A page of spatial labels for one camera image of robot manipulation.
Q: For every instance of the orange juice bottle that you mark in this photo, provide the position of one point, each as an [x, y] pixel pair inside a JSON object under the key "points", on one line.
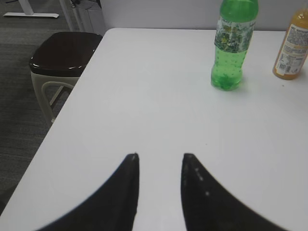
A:
{"points": [[294, 49]]}

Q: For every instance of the green plastic soda bottle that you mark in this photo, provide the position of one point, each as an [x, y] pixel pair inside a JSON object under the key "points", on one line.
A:
{"points": [[237, 19]]}

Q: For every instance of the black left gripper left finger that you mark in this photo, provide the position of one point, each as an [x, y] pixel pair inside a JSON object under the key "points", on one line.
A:
{"points": [[112, 207]]}

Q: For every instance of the dark brown stool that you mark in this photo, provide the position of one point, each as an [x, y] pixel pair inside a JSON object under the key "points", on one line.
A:
{"points": [[57, 65]]}

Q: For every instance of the white desk leg base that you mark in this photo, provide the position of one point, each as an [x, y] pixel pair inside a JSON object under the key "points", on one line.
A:
{"points": [[28, 12]]}

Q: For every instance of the dark office chair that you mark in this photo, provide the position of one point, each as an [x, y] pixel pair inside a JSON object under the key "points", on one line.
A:
{"points": [[86, 4]]}

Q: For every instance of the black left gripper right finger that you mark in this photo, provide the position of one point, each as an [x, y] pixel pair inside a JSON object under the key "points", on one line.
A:
{"points": [[208, 206]]}

